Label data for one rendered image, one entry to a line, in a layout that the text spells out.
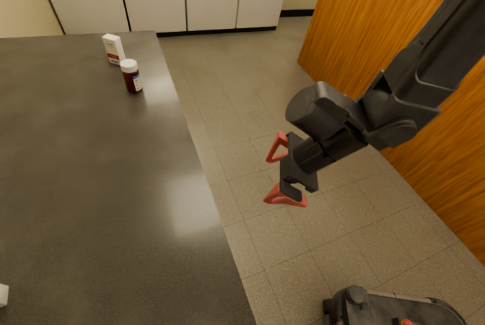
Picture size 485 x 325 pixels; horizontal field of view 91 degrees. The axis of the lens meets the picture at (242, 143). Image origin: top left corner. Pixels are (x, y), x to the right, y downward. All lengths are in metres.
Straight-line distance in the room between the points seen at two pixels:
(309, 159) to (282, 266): 1.19
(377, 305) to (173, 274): 1.09
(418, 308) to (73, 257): 1.41
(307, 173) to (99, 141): 0.53
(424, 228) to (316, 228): 0.77
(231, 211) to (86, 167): 1.08
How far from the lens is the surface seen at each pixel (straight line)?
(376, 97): 0.37
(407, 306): 1.52
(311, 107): 0.32
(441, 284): 2.01
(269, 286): 1.51
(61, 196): 0.66
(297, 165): 0.41
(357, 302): 1.30
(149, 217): 0.57
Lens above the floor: 1.45
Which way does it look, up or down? 49 degrees down
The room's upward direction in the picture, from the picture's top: 11 degrees clockwise
